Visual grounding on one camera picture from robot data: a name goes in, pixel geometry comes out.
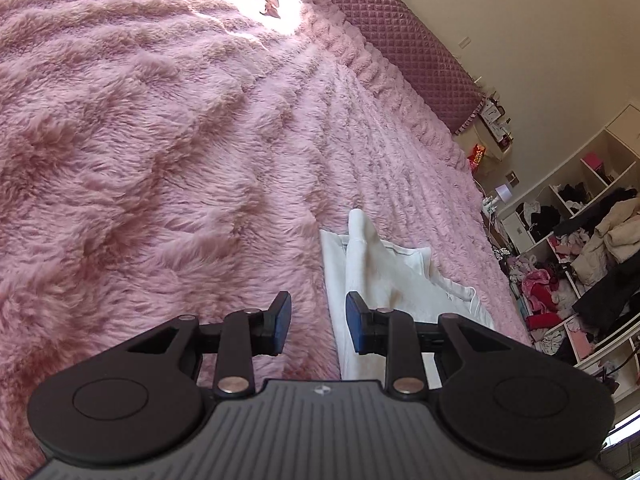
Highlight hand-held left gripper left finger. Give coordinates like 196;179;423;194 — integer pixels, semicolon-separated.
125;291;293;395

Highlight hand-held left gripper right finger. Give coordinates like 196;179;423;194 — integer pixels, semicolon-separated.
345;291;506;395

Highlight white printed sweatshirt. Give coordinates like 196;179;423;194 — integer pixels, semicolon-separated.
319;207;497;382

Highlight pile of pink clothes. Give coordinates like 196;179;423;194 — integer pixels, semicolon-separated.
520;267;566;331

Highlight pink fluffy blanket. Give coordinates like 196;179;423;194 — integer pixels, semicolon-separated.
0;0;533;466

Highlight black garment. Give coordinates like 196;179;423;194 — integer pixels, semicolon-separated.
572;270;640;341

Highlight beige coat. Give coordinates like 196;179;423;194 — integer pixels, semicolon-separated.
570;205;640;281

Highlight purple quilted headboard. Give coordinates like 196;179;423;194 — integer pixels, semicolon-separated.
280;0;488;136

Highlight small pink garment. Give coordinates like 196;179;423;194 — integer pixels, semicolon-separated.
250;0;283;20

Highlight white open wardrobe shelving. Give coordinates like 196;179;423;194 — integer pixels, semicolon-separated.
500;102;640;391

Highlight cluttered wall shelf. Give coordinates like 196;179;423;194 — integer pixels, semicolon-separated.
472;90;516;161

